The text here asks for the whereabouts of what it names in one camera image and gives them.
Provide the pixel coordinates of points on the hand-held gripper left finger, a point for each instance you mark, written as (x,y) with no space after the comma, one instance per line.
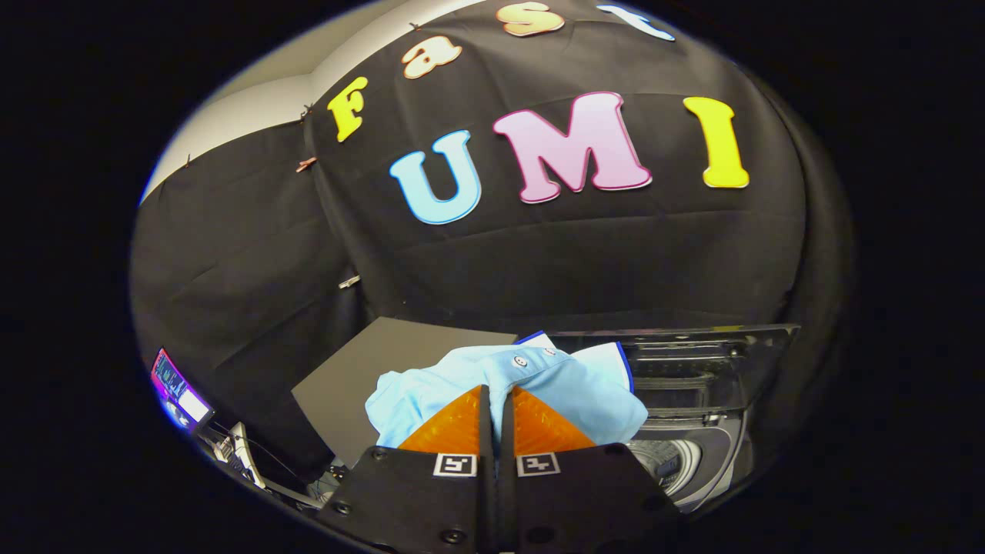
(415,500)

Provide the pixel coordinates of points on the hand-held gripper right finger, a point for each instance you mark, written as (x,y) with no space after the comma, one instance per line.
(577,500)

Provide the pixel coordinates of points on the light blue polo shirt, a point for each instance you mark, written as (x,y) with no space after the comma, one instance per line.
(554,385)

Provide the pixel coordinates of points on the dark grey washing machine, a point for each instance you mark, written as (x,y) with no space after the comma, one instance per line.
(692,462)

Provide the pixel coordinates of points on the transparent washing machine lid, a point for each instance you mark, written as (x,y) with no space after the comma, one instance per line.
(692,369)

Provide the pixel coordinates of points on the white cloth clip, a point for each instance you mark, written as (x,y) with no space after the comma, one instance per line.
(348,282)

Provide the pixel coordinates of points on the black backdrop cloth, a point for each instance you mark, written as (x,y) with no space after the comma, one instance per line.
(577,261)

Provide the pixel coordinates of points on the computer monitor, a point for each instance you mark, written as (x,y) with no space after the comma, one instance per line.
(178,391)

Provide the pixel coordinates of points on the copper cloth clip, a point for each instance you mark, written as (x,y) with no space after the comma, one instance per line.
(305,164)

